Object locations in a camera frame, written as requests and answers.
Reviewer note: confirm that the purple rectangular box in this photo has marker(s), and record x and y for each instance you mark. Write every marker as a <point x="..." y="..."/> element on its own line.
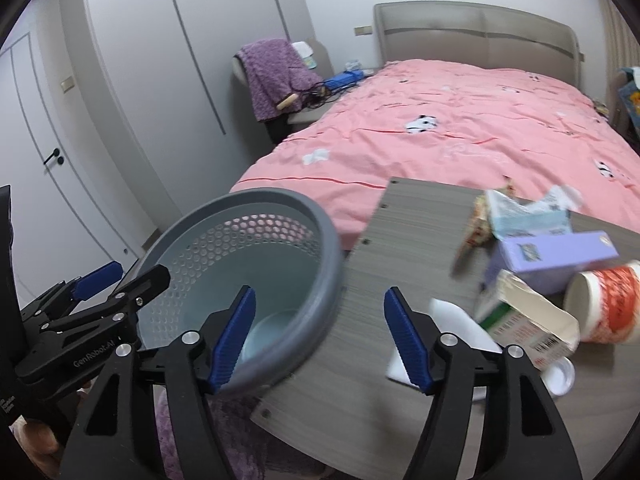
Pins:
<point x="547" y="263"/>

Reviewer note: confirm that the blue denim jacket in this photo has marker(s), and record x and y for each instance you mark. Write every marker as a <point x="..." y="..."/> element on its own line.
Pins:
<point x="630" y="95"/>

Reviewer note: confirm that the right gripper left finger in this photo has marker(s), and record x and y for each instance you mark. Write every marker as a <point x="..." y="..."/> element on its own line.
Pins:
<point x="115" y="435"/>

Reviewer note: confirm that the purple floor rug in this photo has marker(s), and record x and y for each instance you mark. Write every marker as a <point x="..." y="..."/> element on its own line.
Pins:
<point x="250" y="450"/>

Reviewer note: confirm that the white jar on chair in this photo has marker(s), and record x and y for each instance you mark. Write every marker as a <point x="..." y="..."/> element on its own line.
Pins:
<point x="306" y="53"/>

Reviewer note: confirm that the person's left hand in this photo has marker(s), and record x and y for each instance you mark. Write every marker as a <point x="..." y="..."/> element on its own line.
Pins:
<point x="40" y="445"/>

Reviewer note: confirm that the red patterned paper cup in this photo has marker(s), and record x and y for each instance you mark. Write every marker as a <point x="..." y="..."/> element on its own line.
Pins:
<point x="606" y="304"/>

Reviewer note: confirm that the white paper sheet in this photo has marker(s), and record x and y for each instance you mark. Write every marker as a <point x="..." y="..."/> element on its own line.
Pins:
<point x="431" y="345"/>

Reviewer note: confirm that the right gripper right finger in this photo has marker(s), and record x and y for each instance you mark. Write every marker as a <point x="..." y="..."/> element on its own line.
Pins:
<point x="523" y="435"/>

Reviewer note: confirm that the grey bedside chair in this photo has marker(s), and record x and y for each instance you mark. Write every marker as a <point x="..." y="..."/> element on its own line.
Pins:
<point x="300" y="120"/>

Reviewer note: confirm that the grey wooden board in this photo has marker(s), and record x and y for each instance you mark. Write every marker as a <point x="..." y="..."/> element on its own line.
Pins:
<point x="341" y="409"/>

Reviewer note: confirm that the pink bed cover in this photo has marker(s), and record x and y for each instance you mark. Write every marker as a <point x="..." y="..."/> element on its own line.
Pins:
<point x="455" y="124"/>

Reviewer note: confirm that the brown snack wrapper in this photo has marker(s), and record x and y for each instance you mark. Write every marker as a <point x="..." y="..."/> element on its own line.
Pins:
<point x="478" y="232"/>

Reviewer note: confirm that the grey perforated trash basket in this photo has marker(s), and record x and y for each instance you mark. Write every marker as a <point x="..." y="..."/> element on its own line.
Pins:
<point x="280" y="243"/>

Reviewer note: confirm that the light blue tissue packet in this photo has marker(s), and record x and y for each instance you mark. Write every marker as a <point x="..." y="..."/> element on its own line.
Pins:
<point x="548" y="216"/>

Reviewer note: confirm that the blue device on nightstand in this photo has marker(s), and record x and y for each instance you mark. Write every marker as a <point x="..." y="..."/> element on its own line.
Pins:
<point x="346" y="79"/>

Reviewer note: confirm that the white wardrobe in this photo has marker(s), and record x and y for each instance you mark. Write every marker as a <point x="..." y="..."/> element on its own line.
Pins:
<point x="157" y="79"/>

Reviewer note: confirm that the torn green white carton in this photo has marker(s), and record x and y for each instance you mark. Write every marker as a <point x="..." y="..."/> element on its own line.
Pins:
<point x="513" y="313"/>

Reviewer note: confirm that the purple knitted blanket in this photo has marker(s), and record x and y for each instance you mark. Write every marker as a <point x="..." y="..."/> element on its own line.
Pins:
<point x="274" y="72"/>

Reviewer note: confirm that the grey upholstered headboard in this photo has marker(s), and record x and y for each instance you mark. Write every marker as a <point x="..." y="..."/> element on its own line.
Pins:
<point x="477" y="34"/>

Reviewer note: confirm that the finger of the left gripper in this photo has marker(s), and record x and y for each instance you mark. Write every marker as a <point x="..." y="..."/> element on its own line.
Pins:
<point x="120" y="311"/>
<point x="97" y="281"/>

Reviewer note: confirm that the white door with handle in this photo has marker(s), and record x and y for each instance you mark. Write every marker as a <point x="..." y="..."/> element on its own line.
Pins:
<point x="59" y="230"/>

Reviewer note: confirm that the white plastic lid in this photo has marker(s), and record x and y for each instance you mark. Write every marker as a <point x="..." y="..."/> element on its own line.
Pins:
<point x="559" y="377"/>

